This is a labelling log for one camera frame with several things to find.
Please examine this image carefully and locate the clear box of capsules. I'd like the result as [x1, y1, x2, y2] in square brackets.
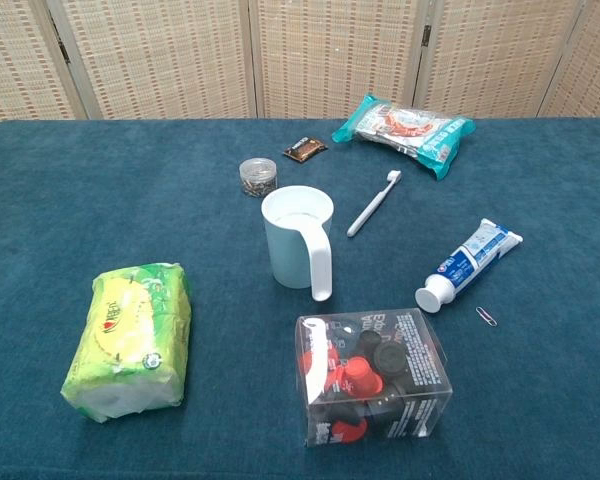
[294, 307, 454, 449]

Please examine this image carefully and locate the white cup with handle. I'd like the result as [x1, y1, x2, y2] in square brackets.
[260, 185, 336, 302]

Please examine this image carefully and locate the blue white toothpaste tube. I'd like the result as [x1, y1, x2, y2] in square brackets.
[414, 217, 525, 314]

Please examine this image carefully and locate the white toothbrush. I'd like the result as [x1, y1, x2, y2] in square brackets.
[346, 169, 403, 238]

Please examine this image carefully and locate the woven folding screen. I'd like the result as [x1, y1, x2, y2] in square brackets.
[0, 0, 600, 130]

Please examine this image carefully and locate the green tissue pack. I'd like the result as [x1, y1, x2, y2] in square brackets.
[60, 261, 193, 424]

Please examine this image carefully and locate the teal snack package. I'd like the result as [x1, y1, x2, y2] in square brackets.
[331, 93, 477, 182]

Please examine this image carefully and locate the dark teal tablecloth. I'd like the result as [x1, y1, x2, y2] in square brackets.
[0, 117, 600, 480]

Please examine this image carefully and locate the small clear round jar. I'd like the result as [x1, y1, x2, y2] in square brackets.
[238, 157, 279, 199]

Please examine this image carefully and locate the brown candy wrapper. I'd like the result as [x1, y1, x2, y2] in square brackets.
[282, 138, 329, 164]

